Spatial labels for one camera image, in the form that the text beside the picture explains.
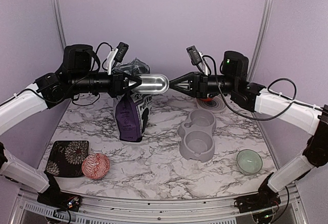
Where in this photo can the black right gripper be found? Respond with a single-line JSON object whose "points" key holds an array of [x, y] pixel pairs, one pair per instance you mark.
{"points": [[201, 84]]}

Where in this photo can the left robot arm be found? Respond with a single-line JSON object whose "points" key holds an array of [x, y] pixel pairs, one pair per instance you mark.
{"points": [[44, 93]]}

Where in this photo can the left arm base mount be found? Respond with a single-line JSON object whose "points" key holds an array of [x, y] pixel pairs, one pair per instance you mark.
{"points": [[54, 197]]}

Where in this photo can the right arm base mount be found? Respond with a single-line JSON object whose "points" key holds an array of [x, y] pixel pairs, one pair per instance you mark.
{"points": [[264, 198]]}

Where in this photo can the black floral square plate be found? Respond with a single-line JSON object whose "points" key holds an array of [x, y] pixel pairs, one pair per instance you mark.
{"points": [[66, 158]]}

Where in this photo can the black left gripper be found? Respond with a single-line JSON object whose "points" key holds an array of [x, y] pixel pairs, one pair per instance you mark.
{"points": [[117, 86]]}

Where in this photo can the aluminium right corner post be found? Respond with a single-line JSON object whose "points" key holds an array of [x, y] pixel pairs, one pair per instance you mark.
{"points": [[264, 23]]}

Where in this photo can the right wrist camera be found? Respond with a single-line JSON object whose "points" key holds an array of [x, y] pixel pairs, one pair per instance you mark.
{"points": [[197, 59]]}

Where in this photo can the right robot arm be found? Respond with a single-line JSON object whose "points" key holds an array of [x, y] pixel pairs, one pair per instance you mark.
{"points": [[255, 97]]}

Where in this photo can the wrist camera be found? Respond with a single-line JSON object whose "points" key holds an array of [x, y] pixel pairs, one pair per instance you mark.
{"points": [[115, 56], [197, 59]]}

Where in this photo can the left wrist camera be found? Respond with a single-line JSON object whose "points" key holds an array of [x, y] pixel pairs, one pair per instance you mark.
{"points": [[115, 56]]}

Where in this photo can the silver metal scoop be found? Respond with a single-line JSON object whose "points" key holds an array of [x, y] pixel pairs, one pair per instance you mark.
{"points": [[152, 84]]}

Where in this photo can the red patterned ceramic bowl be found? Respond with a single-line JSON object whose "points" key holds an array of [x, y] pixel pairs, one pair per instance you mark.
{"points": [[96, 166]]}

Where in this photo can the aluminium front frame rail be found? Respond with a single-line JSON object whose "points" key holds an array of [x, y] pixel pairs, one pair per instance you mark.
{"points": [[96, 209]]}

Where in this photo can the grey double pet bowl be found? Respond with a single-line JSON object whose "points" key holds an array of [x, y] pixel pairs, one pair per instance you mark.
{"points": [[196, 133]]}

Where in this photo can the orange white ceramic bowl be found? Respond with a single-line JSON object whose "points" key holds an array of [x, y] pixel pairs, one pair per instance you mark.
{"points": [[210, 98]]}

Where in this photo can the pale green glass bowl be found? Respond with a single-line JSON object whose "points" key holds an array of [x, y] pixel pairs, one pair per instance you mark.
{"points": [[249, 162]]}

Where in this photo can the spiral pattern ceramic plate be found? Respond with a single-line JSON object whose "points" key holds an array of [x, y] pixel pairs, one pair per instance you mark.
{"points": [[216, 106]]}

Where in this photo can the aluminium corner post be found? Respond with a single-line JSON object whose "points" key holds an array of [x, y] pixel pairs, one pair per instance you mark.
{"points": [[264, 23], [59, 23]]}

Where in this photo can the purple puppy food bag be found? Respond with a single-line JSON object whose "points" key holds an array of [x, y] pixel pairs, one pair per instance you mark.
{"points": [[132, 110]]}

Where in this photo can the aluminium left corner post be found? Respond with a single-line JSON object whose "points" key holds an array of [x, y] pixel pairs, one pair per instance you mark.
{"points": [[59, 23]]}

